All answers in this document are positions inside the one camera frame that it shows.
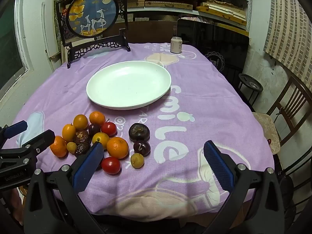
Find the beige drink can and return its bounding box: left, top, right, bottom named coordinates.
left=170, top=36, right=183, bottom=54

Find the round framed deer screen ornament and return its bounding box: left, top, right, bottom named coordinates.
left=56, top=0, right=131, bottom=69

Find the black glossy panel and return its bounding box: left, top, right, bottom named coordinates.
left=176, top=18, right=250, bottom=108

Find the orange tangerine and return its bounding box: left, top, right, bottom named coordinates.
left=73, top=114, right=89, bottom=130
left=106, top=137, right=129, bottom=159
left=50, top=136, right=68, bottom=158
left=89, top=111, right=106, bottom=126

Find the woven checkered blind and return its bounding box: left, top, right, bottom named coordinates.
left=263, top=0, right=312, bottom=78

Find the smooth dark plum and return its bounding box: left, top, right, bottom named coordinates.
left=88, top=123, right=101, bottom=137

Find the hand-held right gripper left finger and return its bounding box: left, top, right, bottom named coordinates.
left=23, top=141, right=105, bottom=234

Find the purple printed tablecloth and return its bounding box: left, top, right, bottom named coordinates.
left=5, top=43, right=275, bottom=222

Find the dark wooden chair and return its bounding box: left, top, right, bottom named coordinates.
left=252, top=75, right=312, bottom=176

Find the white metal shelf rack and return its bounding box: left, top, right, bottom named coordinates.
left=117, top=0, right=251, bottom=33

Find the patterned seat cushion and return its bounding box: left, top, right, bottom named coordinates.
left=252, top=112, right=281, bottom=154

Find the red cherry tomato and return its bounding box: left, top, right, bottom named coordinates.
left=101, top=122, right=117, bottom=137
left=101, top=157, right=121, bottom=175

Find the white round plate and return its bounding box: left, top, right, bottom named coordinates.
left=86, top=60, right=172, bottom=110

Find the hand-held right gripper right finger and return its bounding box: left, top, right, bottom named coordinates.
left=202, top=141, right=285, bottom=234

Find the large wrinkled dark purple fruit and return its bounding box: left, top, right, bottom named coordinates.
left=128, top=123, right=151, bottom=142

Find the yellow citrus fruit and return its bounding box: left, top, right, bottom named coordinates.
left=92, top=132, right=110, bottom=150
left=62, top=123, right=76, bottom=143

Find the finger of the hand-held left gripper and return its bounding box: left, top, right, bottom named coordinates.
left=0, top=121, right=28, bottom=149
left=0, top=130, right=56, bottom=167

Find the white door panel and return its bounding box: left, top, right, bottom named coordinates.
left=41, top=0, right=61, bottom=71

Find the window with white frame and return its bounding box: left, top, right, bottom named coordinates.
left=0, top=0, right=32, bottom=90

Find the black round metal stand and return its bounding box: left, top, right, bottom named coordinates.
left=238, top=73, right=264, bottom=105

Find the wrinkled dark brown fruit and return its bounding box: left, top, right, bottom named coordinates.
left=74, top=143, right=91, bottom=157
left=74, top=130, right=92, bottom=145

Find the small dark cherry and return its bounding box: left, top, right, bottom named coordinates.
left=133, top=141, right=151, bottom=157

